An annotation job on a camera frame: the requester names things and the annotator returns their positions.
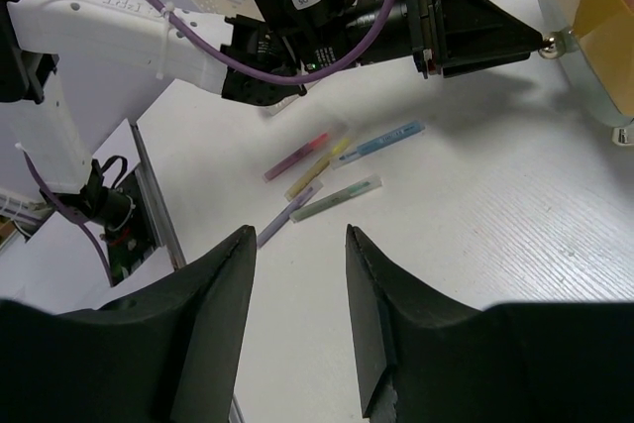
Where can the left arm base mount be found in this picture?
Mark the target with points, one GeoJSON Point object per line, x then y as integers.
{"type": "Point", "coordinates": [126, 204]}

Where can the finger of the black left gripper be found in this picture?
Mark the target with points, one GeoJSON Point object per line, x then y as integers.
{"type": "Point", "coordinates": [474, 35]}

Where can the pink slim pastel pen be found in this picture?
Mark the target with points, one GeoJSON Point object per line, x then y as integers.
{"type": "Point", "coordinates": [313, 145]}

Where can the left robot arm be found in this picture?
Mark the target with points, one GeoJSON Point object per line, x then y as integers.
{"type": "Point", "coordinates": [147, 33]}

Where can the yellow drawer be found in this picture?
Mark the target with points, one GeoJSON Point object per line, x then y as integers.
{"type": "Point", "coordinates": [604, 29]}

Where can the yellow slim pastel pen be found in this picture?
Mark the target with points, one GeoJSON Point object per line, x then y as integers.
{"type": "Point", "coordinates": [318, 167]}

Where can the grey bottom drawer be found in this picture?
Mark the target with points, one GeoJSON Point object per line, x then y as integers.
{"type": "Point", "coordinates": [585, 82]}

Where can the green slim pastel pen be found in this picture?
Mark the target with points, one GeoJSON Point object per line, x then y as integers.
{"type": "Point", "coordinates": [348, 193]}

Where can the blue slim pastel pen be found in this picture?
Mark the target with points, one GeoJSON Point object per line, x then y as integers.
{"type": "Point", "coordinates": [379, 143]}

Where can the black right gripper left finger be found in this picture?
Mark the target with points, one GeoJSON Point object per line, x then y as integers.
{"type": "Point", "coordinates": [166, 353]}

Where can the purple slim pastel pen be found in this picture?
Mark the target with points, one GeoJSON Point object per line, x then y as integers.
{"type": "Point", "coordinates": [284, 216]}

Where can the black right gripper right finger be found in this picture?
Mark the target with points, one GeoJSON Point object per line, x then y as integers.
{"type": "Point", "coordinates": [422, 356]}

